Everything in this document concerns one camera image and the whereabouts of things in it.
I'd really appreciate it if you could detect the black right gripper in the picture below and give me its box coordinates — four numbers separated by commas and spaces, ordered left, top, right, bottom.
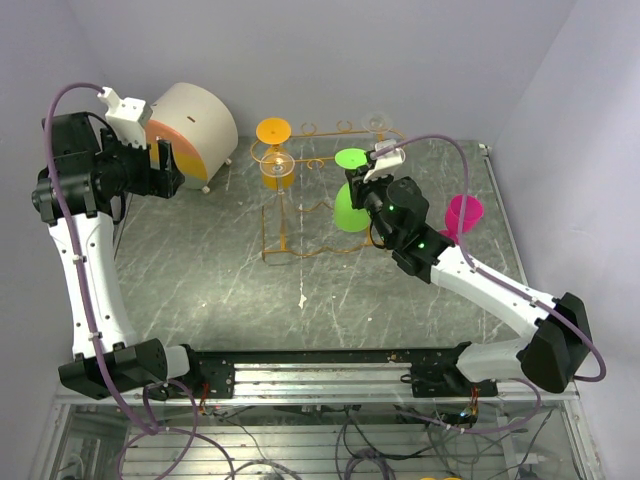
349, 164, 397, 246

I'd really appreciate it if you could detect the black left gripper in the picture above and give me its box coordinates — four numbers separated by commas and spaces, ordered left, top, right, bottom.
96, 127, 187, 198

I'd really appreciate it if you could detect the green plastic wine glass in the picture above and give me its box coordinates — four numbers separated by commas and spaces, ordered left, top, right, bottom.
333, 147, 370, 233

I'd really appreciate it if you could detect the clear wide wine glass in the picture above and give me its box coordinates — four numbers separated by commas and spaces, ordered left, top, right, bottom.
361, 111, 393, 142

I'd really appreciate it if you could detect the yellow plastic wine glass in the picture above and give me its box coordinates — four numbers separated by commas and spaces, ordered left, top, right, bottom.
256, 117, 295, 196

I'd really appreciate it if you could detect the clear tall wine glass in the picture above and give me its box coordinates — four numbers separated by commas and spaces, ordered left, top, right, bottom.
260, 147, 295, 251

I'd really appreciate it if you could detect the pink plastic wine glass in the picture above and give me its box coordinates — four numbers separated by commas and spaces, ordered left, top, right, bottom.
439, 195, 484, 243

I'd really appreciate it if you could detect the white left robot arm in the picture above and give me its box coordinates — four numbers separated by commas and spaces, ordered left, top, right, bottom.
32, 112, 204, 400

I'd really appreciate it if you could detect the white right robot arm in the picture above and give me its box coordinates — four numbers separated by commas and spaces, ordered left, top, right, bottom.
345, 167, 592, 396

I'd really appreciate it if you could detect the white round drawer box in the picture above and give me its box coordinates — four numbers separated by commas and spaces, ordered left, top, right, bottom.
146, 82, 238, 191

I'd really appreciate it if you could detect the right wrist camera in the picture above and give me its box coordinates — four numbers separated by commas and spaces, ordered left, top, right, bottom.
363, 139, 406, 183

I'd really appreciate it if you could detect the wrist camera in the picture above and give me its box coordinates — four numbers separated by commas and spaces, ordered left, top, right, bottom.
97, 87, 152, 149
363, 139, 406, 183

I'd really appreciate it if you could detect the gold wire glass rack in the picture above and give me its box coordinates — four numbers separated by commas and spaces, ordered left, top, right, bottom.
249, 121, 406, 266

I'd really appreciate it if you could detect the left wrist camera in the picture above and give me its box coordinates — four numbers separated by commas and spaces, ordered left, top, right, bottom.
97, 87, 152, 149

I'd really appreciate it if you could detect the aluminium mounting rail frame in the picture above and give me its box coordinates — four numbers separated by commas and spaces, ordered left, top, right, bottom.
33, 349, 604, 479

